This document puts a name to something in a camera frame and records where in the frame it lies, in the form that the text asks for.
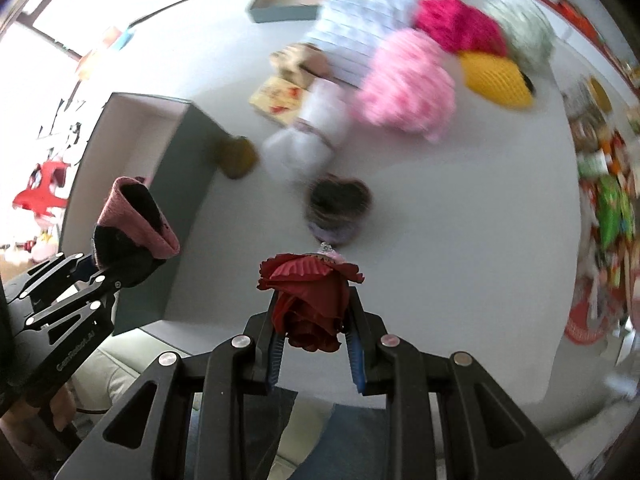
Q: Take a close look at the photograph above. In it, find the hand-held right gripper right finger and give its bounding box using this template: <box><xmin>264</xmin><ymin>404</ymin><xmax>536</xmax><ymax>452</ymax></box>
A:
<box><xmin>345</xmin><ymin>287</ymin><xmax>576</xmax><ymax>480</ymax></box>

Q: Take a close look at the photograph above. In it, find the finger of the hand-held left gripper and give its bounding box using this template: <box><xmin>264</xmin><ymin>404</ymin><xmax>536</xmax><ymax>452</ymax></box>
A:
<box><xmin>10</xmin><ymin>254</ymin><xmax>97</xmax><ymax>307</ymax></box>
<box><xmin>20</xmin><ymin>274</ymin><xmax>119</xmax><ymax>334</ymax></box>

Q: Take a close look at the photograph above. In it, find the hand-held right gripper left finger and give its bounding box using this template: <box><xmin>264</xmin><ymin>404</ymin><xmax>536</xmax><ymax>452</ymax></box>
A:
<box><xmin>55</xmin><ymin>292</ymin><xmax>286</xmax><ymax>480</ymax></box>

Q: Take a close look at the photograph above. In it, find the dark red fabric rose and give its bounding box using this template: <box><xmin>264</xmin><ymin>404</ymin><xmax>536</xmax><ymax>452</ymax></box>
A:
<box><xmin>257</xmin><ymin>252</ymin><xmax>366</xmax><ymax>353</ymax></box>

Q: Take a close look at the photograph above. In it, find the pink and black knitted sock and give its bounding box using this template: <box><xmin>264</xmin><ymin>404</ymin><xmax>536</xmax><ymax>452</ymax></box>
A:
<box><xmin>92</xmin><ymin>176</ymin><xmax>181</xmax><ymax>288</ymax></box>

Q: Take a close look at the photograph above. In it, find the large grey box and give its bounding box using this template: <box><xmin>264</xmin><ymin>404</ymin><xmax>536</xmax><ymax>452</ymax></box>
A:
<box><xmin>60</xmin><ymin>92</ymin><xmax>221</xmax><ymax>336</ymax></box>

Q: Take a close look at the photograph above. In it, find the grey brown knitted hat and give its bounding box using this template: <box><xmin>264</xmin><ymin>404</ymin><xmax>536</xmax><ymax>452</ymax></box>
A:
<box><xmin>305</xmin><ymin>175</ymin><xmax>373</xmax><ymax>246</ymax></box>

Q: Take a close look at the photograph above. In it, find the olive round sponge with strap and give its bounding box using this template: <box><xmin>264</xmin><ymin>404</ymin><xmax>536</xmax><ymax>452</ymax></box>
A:
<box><xmin>215</xmin><ymin>135</ymin><xmax>258</xmax><ymax>180</ymax></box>

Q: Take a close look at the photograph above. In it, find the white cloth bundle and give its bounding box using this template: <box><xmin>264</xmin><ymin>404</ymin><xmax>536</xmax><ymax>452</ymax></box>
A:
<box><xmin>262</xmin><ymin>80</ymin><xmax>351</xmax><ymax>181</ymax></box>

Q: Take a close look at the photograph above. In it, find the pink fluffy cloth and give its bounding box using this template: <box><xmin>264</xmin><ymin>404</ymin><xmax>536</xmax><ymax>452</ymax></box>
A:
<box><xmin>357</xmin><ymin>30</ymin><xmax>456</xmax><ymax>143</ymax></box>

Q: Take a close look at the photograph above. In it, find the beige towel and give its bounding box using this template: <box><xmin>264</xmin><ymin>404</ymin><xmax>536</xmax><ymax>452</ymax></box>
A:
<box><xmin>270</xmin><ymin>44</ymin><xmax>331</xmax><ymax>81</ymax></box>

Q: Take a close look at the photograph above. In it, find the person's left hand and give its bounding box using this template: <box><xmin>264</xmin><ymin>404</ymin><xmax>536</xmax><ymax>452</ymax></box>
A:
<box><xmin>47</xmin><ymin>377</ymin><xmax>78</xmax><ymax>433</ymax></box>

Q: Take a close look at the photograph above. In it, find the cream sofa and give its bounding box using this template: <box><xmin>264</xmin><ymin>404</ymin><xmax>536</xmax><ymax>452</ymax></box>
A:
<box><xmin>75</xmin><ymin>335</ymin><xmax>201</xmax><ymax>411</ymax></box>

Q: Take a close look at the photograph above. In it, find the person's leg in jeans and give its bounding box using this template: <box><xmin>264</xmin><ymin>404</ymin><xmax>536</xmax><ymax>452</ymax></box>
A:
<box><xmin>300</xmin><ymin>405</ymin><xmax>391</xmax><ymax>480</ymax></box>

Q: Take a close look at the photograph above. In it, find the tissue packet with red print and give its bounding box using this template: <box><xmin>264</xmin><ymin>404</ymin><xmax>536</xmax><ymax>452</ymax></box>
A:
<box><xmin>250</xmin><ymin>76</ymin><xmax>306</xmax><ymax>126</ymax></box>

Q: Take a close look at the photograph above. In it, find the yellow knitted pouch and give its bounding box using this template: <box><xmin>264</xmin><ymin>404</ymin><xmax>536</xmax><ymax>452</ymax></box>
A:
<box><xmin>460</xmin><ymin>52</ymin><xmax>536</xmax><ymax>108</ymax></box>

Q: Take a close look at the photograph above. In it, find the light blue fluffy blanket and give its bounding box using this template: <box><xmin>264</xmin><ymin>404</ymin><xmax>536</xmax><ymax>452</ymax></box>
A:
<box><xmin>305</xmin><ymin>0</ymin><xmax>418</xmax><ymax>86</ymax></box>

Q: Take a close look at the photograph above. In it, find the magenta fluffy yarn ball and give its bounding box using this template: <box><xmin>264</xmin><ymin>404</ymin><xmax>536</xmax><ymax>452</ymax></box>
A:
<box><xmin>415</xmin><ymin>0</ymin><xmax>508</xmax><ymax>56</ymax></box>

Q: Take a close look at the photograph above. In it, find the pale green yarn ball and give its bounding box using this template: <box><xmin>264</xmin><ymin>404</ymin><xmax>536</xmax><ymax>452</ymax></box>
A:
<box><xmin>487</xmin><ymin>0</ymin><xmax>556</xmax><ymax>76</ymax></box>

